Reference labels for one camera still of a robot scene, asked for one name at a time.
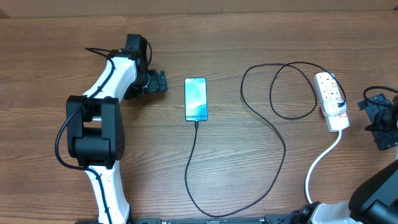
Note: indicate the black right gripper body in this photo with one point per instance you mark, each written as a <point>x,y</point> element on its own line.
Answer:
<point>385,125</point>

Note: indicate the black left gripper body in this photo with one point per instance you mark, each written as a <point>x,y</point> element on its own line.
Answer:
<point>155,83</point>

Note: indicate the blue Galaxy smartphone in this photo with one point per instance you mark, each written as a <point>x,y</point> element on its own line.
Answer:
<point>196,104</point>

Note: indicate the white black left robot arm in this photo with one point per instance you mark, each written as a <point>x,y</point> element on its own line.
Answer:
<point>92,138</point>

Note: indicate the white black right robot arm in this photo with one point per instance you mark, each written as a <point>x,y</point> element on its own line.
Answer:
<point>374,201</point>

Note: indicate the white charger adapter plug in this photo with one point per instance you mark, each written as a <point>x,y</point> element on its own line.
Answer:
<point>333,107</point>

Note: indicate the white power strip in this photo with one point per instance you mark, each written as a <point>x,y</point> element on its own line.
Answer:
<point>330,96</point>

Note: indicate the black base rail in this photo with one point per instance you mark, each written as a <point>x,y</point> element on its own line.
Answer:
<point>268,219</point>

